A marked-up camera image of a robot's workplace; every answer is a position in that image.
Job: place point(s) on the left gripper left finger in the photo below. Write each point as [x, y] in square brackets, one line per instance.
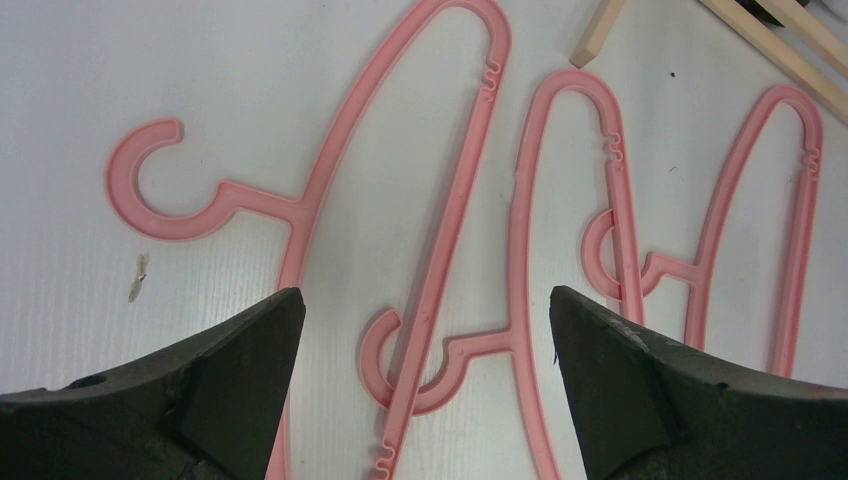
[206, 407]

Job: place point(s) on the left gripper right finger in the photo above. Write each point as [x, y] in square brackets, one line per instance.
[645, 406]

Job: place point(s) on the middle pink hanger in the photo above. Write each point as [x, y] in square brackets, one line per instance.
[523, 232]

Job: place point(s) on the pink hanger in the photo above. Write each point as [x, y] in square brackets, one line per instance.
[302, 214]
[523, 232]
[702, 265]

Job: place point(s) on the right pink hanger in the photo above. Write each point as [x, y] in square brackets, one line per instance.
[702, 265]

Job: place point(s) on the left pink hanger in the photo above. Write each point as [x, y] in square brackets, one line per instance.
[302, 214]

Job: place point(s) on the wooden clothes rack frame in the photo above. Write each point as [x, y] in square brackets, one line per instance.
[792, 15]

